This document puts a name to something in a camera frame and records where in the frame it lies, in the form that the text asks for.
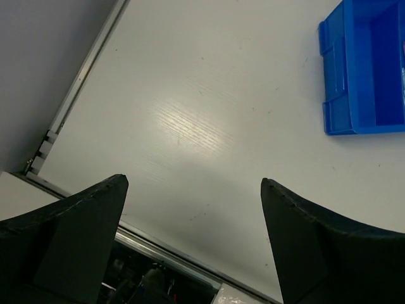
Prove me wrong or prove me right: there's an aluminium table edge rail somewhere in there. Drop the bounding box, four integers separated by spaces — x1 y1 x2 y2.
22 0 128 176

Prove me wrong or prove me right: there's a blue plastic compartment tray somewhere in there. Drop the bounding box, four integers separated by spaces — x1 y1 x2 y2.
318 1 404 136

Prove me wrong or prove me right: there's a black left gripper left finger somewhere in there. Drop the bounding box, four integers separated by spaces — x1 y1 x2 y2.
1 174 128 303

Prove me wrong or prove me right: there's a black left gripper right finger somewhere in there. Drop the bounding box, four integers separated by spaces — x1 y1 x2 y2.
261 179 404 303

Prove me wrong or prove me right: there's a blue white marker pen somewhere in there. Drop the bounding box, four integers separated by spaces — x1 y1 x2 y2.
401 42 405 104

